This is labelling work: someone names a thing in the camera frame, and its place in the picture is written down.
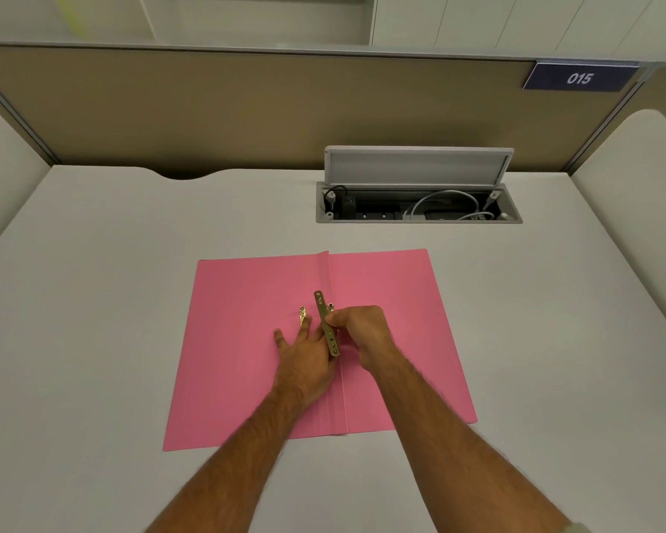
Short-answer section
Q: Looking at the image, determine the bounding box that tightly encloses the person's left hand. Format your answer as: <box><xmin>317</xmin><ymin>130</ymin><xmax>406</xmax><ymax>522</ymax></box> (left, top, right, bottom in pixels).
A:
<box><xmin>272</xmin><ymin>315</ymin><xmax>339</xmax><ymax>415</ymax></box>

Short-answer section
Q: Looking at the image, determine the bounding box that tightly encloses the grey cable box lid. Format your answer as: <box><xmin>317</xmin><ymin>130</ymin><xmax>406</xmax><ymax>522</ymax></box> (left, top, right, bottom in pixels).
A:
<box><xmin>324</xmin><ymin>146</ymin><xmax>516</xmax><ymax>190</ymax></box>

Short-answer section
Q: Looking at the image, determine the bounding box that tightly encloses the white cable with plug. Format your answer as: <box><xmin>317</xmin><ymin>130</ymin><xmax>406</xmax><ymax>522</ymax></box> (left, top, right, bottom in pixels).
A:
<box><xmin>455</xmin><ymin>190</ymin><xmax>501</xmax><ymax>221</ymax></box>

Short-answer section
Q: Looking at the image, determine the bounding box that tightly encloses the pink paper file folder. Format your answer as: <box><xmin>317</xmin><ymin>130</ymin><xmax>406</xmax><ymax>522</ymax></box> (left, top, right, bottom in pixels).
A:
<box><xmin>162</xmin><ymin>249</ymin><xmax>478</xmax><ymax>453</ymax></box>

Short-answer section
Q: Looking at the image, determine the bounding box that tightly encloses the person's right forearm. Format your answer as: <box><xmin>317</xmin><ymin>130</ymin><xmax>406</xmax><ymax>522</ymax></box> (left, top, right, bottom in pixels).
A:
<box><xmin>360</xmin><ymin>352</ymin><xmax>574</xmax><ymax>533</ymax></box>

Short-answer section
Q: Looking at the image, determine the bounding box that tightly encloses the grey desk cable box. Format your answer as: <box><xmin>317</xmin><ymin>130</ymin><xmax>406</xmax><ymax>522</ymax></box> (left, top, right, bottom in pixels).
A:
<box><xmin>316</xmin><ymin>181</ymin><xmax>524</xmax><ymax>225</ymax></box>

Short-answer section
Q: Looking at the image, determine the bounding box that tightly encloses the beige desk partition panel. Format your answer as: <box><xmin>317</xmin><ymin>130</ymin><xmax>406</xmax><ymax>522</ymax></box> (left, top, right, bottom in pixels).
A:
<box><xmin>0</xmin><ymin>41</ymin><xmax>666</xmax><ymax>181</ymax></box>

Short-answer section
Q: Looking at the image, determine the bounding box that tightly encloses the white looped cable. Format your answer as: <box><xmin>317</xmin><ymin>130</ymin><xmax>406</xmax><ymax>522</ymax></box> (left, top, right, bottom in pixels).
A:
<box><xmin>402</xmin><ymin>189</ymin><xmax>479</xmax><ymax>222</ymax></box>

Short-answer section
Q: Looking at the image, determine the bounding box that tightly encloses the brass fastener compressor bar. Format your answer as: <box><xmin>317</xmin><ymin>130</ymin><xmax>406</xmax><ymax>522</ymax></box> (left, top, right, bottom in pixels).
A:
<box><xmin>313</xmin><ymin>291</ymin><xmax>342</xmax><ymax>358</ymax></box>

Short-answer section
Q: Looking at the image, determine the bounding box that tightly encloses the white curved side divider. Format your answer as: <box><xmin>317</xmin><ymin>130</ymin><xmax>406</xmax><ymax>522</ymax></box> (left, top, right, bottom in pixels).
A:
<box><xmin>0</xmin><ymin>96</ymin><xmax>52</xmax><ymax>267</ymax></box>
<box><xmin>568</xmin><ymin>108</ymin><xmax>666</xmax><ymax>351</ymax></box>

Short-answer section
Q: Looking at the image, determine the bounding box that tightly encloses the person's left forearm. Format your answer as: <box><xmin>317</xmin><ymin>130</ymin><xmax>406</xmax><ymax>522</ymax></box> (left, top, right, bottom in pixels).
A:
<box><xmin>144</xmin><ymin>389</ymin><xmax>313</xmax><ymax>533</ymax></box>

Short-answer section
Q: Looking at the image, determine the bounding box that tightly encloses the dark blue number sign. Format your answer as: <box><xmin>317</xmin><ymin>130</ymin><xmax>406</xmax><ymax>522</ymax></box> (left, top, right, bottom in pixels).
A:
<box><xmin>522</xmin><ymin>61</ymin><xmax>643</xmax><ymax>93</ymax></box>

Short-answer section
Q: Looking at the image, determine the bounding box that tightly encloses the person's right hand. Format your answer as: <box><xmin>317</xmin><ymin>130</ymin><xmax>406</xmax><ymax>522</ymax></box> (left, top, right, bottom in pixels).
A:
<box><xmin>325</xmin><ymin>305</ymin><xmax>398</xmax><ymax>376</ymax></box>

